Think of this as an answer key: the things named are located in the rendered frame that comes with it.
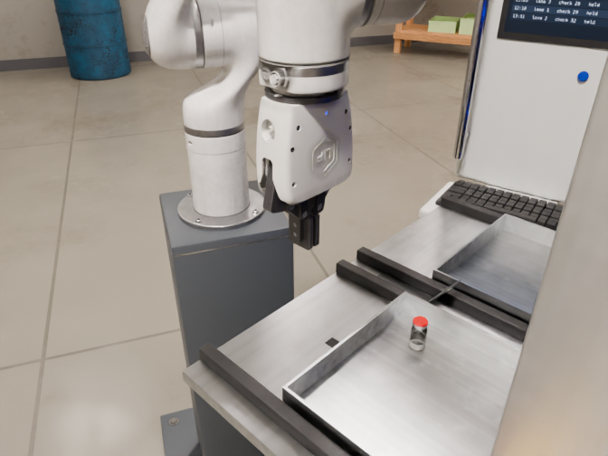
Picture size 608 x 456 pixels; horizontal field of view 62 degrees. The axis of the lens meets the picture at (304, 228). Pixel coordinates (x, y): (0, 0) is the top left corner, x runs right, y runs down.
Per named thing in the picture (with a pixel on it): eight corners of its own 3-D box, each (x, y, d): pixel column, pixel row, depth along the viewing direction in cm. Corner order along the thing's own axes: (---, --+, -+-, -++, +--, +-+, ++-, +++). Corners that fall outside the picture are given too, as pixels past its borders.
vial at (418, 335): (427, 345, 72) (432, 321, 69) (419, 353, 70) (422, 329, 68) (414, 337, 73) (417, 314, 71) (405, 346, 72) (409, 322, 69)
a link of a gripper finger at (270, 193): (253, 203, 48) (286, 221, 53) (290, 130, 48) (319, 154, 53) (245, 198, 49) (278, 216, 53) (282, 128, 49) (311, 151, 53)
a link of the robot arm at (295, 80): (301, 71, 41) (301, 108, 43) (367, 54, 47) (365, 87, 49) (235, 56, 46) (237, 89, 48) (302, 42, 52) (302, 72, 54)
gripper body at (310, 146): (293, 97, 43) (295, 214, 48) (368, 75, 49) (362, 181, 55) (236, 81, 47) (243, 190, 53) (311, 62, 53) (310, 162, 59)
